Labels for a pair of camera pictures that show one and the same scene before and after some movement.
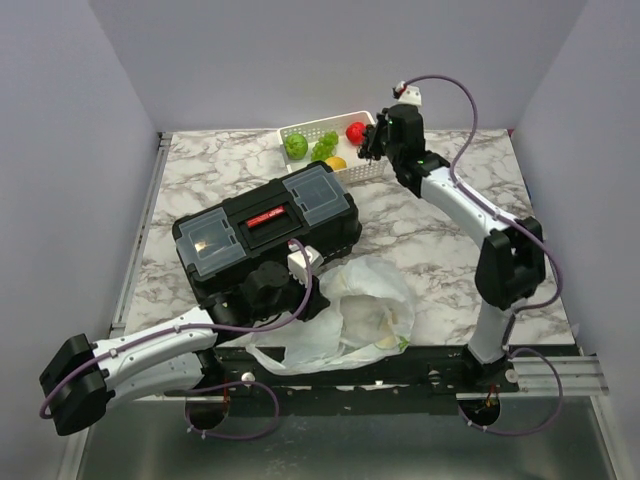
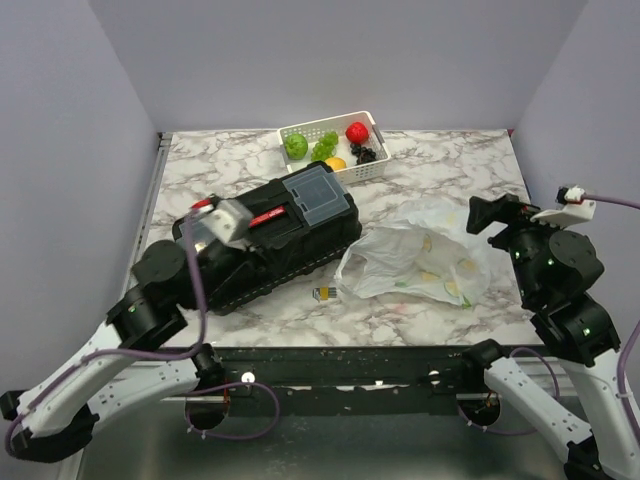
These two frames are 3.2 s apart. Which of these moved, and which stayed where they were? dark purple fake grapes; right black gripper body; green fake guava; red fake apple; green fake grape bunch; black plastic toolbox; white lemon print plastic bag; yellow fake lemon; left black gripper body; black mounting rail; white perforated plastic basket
Moved: right black gripper body; white lemon print plastic bag; dark purple fake grapes; left black gripper body
Stayed: green fake grape bunch; black plastic toolbox; white perforated plastic basket; yellow fake lemon; green fake guava; black mounting rail; red fake apple
